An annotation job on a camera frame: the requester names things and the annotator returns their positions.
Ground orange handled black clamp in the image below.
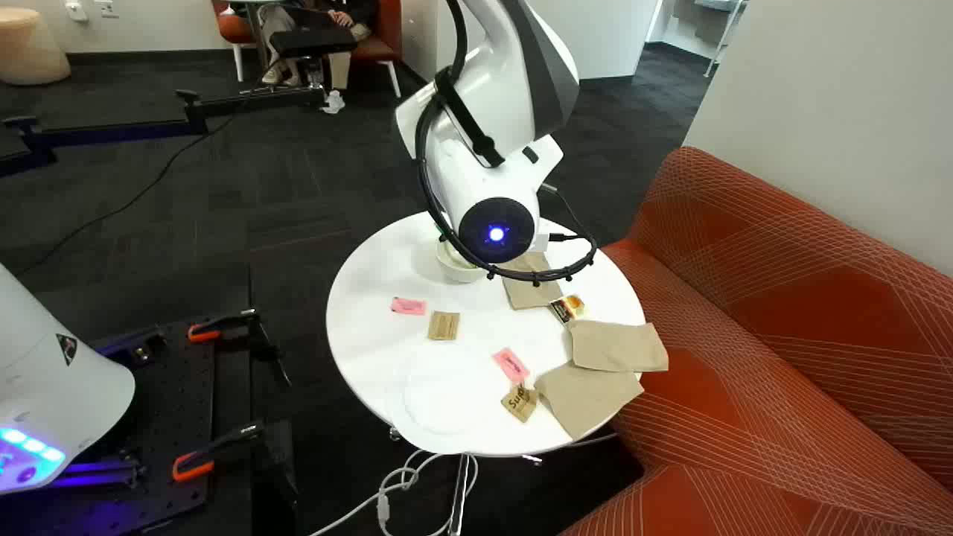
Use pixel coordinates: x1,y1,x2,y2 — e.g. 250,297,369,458
171,421,262,488
184,307,266,351

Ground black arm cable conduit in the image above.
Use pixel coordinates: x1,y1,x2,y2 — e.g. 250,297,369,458
415,0,601,282

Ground orange striped sofa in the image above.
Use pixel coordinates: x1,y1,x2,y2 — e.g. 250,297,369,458
561,147,953,536

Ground brown paper napkin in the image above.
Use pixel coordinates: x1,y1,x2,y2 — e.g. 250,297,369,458
534,359,649,441
515,249,555,281
564,316,670,379
501,275,565,313

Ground seated person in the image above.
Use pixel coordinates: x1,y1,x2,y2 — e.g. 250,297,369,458
259,0,381,115

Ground black base board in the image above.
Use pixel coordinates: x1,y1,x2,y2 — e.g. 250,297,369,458
56,316,302,536

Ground white device with blue lights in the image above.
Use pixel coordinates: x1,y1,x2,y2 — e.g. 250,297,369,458
0,263,139,498

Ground long black stand bar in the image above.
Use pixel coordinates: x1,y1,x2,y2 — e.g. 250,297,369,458
0,86,332,175

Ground beige round ottoman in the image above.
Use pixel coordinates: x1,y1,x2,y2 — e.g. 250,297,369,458
0,7,75,86

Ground black floor cable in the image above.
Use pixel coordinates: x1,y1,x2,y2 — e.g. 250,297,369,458
8,129,206,272

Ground orange chair white legs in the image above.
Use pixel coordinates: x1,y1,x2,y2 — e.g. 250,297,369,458
209,0,406,102

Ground brown sugar packet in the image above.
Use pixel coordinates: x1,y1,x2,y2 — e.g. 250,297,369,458
498,382,543,426
425,309,466,343

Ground black orange tea bag packet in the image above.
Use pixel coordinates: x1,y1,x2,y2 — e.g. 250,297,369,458
547,292,589,324

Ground white cable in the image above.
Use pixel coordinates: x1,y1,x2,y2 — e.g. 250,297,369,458
434,453,485,536
311,446,443,536

